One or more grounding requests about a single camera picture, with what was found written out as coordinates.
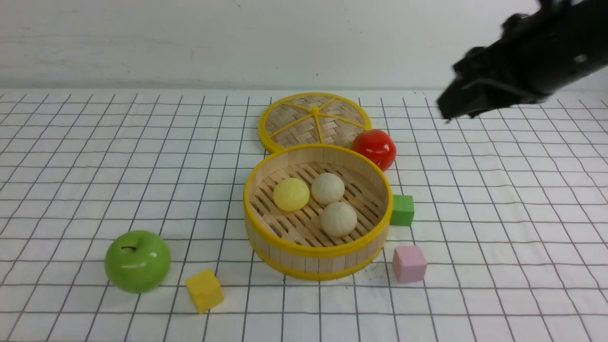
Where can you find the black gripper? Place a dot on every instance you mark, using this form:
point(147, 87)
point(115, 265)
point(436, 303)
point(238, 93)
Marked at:
point(535, 56)

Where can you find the cream bun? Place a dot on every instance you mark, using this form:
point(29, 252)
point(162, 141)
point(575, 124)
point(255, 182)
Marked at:
point(327, 188)
point(339, 219)

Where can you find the yellow bun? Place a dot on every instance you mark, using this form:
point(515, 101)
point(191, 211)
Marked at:
point(291, 194)

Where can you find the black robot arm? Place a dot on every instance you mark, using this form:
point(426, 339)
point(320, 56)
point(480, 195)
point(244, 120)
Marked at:
point(590, 18)

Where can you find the bamboo steamer lid yellow rim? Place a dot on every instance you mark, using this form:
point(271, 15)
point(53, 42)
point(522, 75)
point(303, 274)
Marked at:
point(311, 118)

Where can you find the bamboo steamer tray yellow rim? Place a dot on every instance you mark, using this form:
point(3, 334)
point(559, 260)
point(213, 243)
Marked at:
point(294, 243)

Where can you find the red tomato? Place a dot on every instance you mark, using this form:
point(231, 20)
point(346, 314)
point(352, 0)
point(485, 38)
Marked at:
point(377, 146)

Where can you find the white grid tablecloth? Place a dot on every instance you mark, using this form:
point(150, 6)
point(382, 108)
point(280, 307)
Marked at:
point(511, 216)

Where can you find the green cube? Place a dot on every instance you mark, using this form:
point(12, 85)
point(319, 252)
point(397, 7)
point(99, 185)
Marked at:
point(403, 210)

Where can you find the pink cube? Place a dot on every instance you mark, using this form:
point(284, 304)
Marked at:
point(409, 264)

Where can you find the yellow cube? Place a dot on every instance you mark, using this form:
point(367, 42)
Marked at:
point(205, 291)

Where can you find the green apple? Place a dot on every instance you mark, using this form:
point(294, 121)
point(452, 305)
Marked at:
point(137, 261)

